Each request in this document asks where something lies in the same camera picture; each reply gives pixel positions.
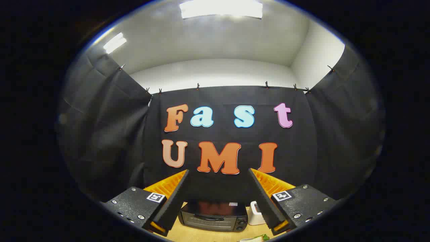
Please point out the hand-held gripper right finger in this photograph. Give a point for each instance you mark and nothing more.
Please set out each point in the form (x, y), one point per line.
(263, 201)

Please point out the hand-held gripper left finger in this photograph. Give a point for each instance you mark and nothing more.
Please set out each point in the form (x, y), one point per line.
(174, 201)

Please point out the lettuce bread sandwich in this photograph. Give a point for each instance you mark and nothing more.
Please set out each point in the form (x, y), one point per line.
(257, 238)

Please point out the black toaster oven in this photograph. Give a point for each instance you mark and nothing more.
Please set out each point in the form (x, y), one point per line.
(215, 218)

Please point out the white bread toaster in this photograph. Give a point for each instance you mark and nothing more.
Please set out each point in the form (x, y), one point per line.
(256, 216)

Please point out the black backdrop cloth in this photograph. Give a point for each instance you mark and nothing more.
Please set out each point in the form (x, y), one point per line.
(218, 134)

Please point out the small ceiling light panel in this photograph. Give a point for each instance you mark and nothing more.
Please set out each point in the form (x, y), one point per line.
(115, 43)

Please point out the large ceiling light panel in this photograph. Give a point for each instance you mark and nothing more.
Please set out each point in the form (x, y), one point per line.
(221, 8)

